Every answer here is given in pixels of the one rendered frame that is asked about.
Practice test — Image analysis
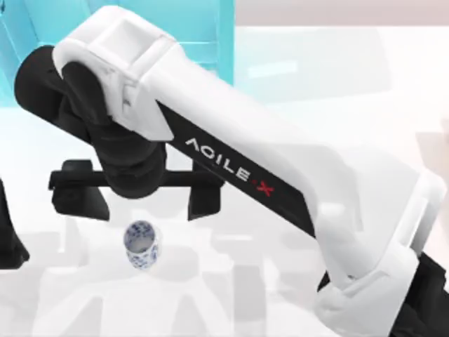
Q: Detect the light blue rack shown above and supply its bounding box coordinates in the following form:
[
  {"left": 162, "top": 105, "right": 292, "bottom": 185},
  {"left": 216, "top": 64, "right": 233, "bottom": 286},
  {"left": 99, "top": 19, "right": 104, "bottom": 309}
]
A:
[{"left": 0, "top": 0, "right": 235, "bottom": 107}]

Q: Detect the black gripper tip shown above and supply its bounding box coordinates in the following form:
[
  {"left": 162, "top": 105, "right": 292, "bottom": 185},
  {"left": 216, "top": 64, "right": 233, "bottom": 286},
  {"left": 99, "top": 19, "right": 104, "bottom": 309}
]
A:
[{"left": 0, "top": 178, "right": 30, "bottom": 272}]

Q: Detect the blue and white cup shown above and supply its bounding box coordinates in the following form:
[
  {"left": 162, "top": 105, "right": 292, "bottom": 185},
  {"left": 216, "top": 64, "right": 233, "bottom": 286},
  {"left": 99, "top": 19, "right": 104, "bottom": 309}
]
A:
[{"left": 122, "top": 219, "right": 163, "bottom": 271}]

